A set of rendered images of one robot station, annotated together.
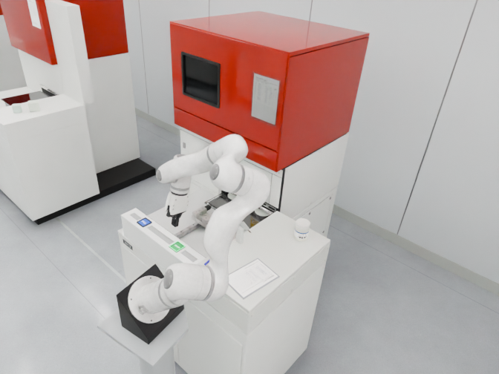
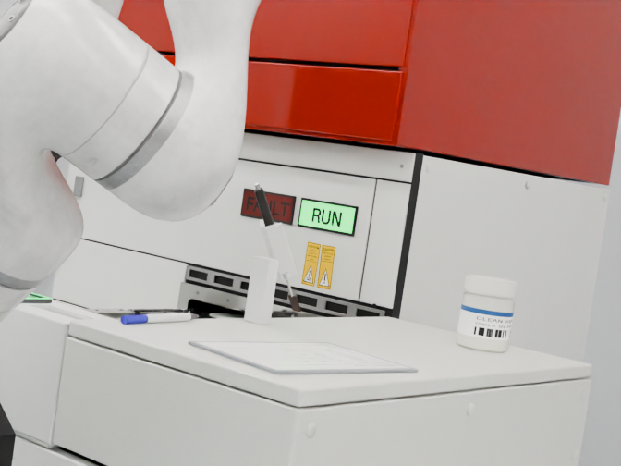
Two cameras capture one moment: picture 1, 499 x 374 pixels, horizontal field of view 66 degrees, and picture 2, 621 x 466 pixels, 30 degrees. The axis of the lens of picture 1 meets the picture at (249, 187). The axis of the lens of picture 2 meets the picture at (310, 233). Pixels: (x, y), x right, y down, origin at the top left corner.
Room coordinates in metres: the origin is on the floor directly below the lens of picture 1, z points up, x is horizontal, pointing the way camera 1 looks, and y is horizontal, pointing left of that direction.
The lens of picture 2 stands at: (-0.04, -0.02, 1.17)
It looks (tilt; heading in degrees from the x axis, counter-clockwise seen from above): 3 degrees down; 0
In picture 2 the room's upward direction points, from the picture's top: 8 degrees clockwise
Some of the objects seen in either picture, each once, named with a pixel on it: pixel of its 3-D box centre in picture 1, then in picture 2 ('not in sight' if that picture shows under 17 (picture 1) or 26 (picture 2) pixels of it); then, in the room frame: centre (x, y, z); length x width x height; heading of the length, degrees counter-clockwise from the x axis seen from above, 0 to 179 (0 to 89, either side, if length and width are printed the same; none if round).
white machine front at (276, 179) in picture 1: (226, 173); (212, 241); (2.00, 0.15, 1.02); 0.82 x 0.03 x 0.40; 51
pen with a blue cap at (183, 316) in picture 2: not in sight; (162, 317); (1.33, 0.14, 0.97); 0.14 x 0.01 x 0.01; 148
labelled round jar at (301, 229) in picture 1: (301, 229); (486, 312); (1.52, -0.27, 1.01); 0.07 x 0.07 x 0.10
